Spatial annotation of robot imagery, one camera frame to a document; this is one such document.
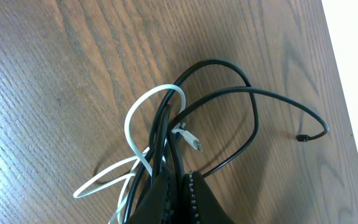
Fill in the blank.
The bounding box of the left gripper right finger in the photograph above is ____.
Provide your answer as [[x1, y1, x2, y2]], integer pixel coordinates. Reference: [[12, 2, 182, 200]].
[[180, 171, 234, 224]]

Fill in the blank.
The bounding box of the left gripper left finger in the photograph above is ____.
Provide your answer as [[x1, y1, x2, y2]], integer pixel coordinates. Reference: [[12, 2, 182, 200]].
[[126, 172, 176, 224]]

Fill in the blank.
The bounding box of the black USB cable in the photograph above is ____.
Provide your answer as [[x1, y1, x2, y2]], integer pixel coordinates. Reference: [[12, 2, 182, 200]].
[[122, 58, 331, 224]]

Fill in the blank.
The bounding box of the white USB cable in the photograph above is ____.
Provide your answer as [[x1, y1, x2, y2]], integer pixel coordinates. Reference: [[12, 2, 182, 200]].
[[72, 83, 204, 224]]

